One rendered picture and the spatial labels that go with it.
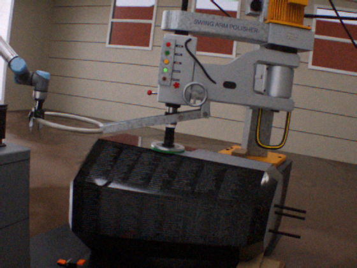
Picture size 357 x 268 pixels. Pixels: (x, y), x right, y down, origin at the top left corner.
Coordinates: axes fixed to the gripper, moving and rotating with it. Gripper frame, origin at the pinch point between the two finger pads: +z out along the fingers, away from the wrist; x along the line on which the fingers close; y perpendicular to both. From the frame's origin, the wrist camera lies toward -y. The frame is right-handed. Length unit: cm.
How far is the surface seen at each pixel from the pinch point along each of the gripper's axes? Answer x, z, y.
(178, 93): 73, -37, 43
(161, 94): 65, -35, 38
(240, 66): 103, -61, 59
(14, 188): -15.3, 27.7, 32.9
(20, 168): -12.7, 16.4, 30.3
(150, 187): 61, 18, 52
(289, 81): 133, -58, 75
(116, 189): 46, 25, 39
